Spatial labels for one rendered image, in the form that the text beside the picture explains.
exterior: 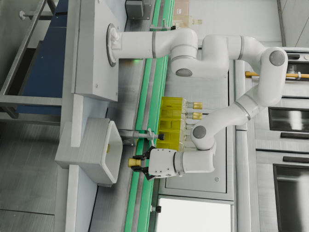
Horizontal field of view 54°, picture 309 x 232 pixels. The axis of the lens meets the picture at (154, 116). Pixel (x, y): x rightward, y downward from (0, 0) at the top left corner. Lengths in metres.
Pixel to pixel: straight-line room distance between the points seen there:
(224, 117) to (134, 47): 0.39
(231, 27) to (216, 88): 4.65
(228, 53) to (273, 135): 0.66
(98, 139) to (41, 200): 0.63
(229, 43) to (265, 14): 5.62
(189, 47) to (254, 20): 5.49
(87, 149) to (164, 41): 0.45
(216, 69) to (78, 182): 0.60
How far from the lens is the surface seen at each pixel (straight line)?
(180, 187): 1.43
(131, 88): 1.35
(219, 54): 1.06
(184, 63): 1.03
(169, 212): 1.40
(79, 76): 0.94
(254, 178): 1.51
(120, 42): 1.10
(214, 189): 1.44
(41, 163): 1.65
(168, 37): 1.08
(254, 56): 1.16
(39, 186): 1.61
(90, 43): 0.95
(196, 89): 1.71
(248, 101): 1.09
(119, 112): 1.29
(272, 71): 1.06
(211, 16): 6.51
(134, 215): 1.24
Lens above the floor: 1.12
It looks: 7 degrees down
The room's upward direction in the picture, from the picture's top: 93 degrees clockwise
